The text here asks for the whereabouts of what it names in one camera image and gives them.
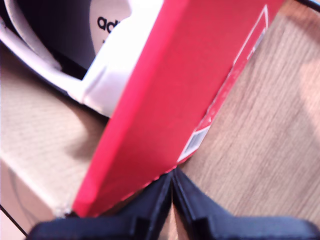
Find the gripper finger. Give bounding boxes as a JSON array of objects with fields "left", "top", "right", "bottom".
[
  {"left": 104, "top": 171, "right": 174, "bottom": 240},
  {"left": 173, "top": 167, "right": 238, "bottom": 240}
]

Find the red cardboard shoebox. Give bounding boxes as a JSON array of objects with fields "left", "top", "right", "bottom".
[{"left": 0, "top": 0, "right": 285, "bottom": 218}]

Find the blue suede white-soled shoe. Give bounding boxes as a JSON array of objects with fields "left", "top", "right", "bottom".
[{"left": 0, "top": 0, "right": 162, "bottom": 118}]

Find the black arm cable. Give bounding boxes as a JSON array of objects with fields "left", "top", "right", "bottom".
[{"left": 0, "top": 204, "right": 29, "bottom": 236}]

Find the black table cable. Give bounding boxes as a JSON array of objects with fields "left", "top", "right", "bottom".
[{"left": 298, "top": 0, "right": 320, "bottom": 12}]

